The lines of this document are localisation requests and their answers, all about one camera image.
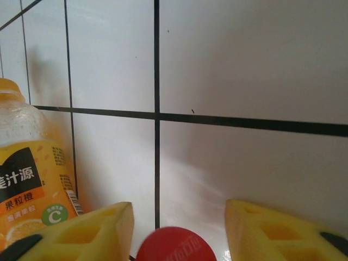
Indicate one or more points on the red bottle cap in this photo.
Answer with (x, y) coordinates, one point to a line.
(174, 247)

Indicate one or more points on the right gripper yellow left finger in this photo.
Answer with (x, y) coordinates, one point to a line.
(81, 239)

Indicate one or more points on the yellow label juice bottle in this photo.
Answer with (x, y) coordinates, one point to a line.
(27, 163)

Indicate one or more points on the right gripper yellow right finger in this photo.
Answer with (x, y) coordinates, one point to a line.
(272, 236)

